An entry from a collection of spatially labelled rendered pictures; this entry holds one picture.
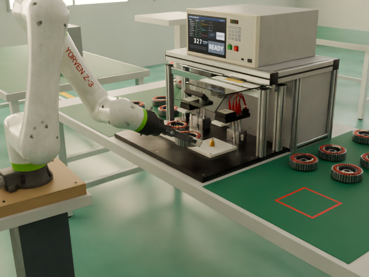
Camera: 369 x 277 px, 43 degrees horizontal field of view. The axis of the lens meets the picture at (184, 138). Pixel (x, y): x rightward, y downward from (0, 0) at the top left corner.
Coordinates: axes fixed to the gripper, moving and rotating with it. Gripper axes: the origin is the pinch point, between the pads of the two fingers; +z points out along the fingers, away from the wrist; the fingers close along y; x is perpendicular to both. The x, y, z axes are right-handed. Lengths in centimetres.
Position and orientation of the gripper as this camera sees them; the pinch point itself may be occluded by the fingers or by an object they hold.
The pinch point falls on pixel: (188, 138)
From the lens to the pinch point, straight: 191.6
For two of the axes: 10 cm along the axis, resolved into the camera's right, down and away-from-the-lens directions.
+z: 7.0, 2.6, 6.7
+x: -3.7, 9.3, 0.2
